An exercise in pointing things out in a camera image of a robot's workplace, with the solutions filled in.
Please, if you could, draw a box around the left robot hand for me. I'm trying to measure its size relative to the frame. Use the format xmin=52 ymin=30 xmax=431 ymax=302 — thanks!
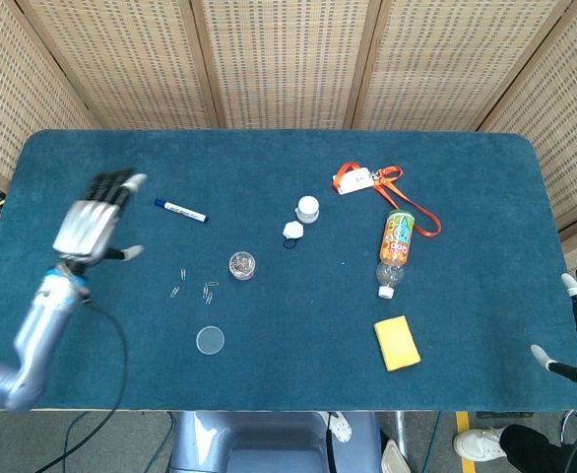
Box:
xmin=50 ymin=167 xmax=149 ymax=268

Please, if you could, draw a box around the silver blue robot base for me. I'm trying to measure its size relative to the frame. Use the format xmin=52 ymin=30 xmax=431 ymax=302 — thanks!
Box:
xmin=168 ymin=411 xmax=384 ymax=473

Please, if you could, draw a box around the clear round container of clips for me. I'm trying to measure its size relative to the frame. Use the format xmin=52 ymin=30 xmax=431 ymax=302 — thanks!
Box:
xmin=227 ymin=250 xmax=258 ymax=282

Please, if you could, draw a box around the blue capped whiteboard marker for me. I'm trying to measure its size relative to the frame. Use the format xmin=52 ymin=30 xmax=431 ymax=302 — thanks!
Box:
xmin=154 ymin=197 xmax=210 ymax=224

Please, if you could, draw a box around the black trouser leg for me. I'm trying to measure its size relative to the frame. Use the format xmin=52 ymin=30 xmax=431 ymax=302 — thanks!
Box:
xmin=498 ymin=423 xmax=568 ymax=473

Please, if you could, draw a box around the woven rattan screen panel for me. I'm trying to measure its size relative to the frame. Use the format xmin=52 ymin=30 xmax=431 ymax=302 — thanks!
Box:
xmin=351 ymin=0 xmax=577 ymax=132
xmin=16 ymin=0 xmax=226 ymax=130
xmin=479 ymin=0 xmax=577 ymax=271
xmin=0 ymin=0 xmax=100 ymax=193
xmin=189 ymin=0 xmax=384 ymax=130

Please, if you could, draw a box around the white sneaker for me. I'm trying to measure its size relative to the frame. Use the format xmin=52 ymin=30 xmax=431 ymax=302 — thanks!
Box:
xmin=452 ymin=427 xmax=507 ymax=463

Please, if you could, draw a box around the clear round plastic lid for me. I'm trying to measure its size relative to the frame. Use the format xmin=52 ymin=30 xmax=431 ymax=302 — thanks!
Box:
xmin=195 ymin=324 xmax=227 ymax=356

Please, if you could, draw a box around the yellow sponge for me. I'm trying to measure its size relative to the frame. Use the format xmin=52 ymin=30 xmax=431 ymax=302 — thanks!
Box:
xmin=372 ymin=314 xmax=422 ymax=372

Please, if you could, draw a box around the metal table leg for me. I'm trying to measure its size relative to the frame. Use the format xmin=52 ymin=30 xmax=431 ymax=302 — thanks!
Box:
xmin=393 ymin=411 xmax=409 ymax=463

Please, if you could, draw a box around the white round plastic jar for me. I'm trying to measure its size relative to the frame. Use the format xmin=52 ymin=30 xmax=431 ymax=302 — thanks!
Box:
xmin=294 ymin=195 xmax=321 ymax=225

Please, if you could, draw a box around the orange label plastic bottle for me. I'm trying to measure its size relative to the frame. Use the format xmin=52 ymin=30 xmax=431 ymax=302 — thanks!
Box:
xmin=376 ymin=208 xmax=415 ymax=301

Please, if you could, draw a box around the blue carpet table cover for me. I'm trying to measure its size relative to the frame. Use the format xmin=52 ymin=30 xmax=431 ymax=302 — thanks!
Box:
xmin=0 ymin=128 xmax=577 ymax=413

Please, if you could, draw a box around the white perforated disc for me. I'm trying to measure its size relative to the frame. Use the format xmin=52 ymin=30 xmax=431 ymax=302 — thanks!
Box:
xmin=326 ymin=412 xmax=354 ymax=445

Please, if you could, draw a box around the white id badge card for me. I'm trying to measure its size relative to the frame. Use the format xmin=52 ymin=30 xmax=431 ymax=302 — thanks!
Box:
xmin=339 ymin=167 xmax=376 ymax=194

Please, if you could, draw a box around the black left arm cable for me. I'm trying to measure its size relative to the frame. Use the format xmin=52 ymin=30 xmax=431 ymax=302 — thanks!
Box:
xmin=22 ymin=298 xmax=130 ymax=473

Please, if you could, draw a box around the orange lanyard strap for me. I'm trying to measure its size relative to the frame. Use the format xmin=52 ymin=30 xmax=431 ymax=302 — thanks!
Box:
xmin=332 ymin=162 xmax=443 ymax=237

